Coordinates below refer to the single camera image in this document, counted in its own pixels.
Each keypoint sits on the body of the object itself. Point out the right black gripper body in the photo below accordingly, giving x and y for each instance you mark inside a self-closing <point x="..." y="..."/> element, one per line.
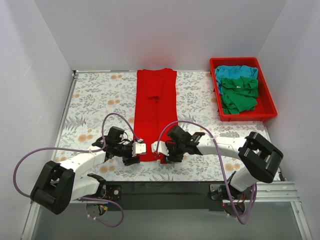
<point x="168" y="158"/>

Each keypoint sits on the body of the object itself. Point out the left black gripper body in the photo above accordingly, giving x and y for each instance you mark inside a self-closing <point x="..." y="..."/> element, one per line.
<point x="130" y="159"/>

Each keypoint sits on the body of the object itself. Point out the red t shirt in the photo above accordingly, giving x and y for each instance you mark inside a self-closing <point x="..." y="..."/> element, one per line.
<point x="155" y="106"/>

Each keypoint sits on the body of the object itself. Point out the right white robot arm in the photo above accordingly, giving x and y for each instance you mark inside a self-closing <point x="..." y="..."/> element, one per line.
<point x="260" y="157"/>

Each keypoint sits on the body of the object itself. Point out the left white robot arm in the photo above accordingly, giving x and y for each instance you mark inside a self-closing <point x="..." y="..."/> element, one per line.
<point x="61" y="183"/>

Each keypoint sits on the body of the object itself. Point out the floral table mat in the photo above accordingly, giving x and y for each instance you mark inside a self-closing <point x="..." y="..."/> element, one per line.
<point x="101" y="100"/>

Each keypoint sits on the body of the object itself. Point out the green t shirt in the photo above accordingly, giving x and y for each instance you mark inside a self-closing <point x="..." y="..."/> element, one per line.
<point x="239" y="94"/>

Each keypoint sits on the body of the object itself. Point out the blue t shirt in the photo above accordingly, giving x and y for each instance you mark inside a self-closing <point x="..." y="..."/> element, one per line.
<point x="234" y="72"/>

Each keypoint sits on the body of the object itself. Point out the red plastic bin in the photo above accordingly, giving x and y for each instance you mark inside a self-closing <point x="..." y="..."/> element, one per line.
<point x="265" y="108"/>

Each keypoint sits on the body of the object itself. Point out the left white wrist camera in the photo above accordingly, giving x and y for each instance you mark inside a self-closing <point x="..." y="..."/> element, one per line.
<point x="138" y="148"/>

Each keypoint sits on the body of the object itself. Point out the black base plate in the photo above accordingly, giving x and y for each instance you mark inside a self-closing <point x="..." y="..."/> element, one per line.
<point x="165" y="195"/>

